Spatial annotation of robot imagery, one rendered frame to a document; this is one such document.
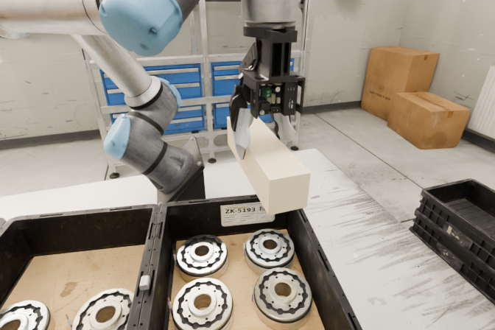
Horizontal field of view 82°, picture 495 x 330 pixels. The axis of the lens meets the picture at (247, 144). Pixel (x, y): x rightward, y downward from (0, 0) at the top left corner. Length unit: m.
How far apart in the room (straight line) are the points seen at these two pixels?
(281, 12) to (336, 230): 0.71
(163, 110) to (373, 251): 0.71
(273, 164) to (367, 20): 3.63
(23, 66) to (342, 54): 3.35
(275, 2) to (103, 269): 0.59
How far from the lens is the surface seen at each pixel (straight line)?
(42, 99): 3.42
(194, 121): 2.46
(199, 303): 0.59
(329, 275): 0.52
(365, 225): 0.99
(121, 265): 0.70
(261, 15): 0.39
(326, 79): 3.82
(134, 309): 0.50
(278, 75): 0.39
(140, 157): 0.84
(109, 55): 0.78
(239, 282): 0.62
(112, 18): 0.35
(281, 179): 0.39
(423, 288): 0.89
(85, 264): 0.73
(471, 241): 1.39
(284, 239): 0.66
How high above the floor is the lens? 1.33
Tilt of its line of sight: 27 degrees down
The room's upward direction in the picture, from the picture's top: straight up
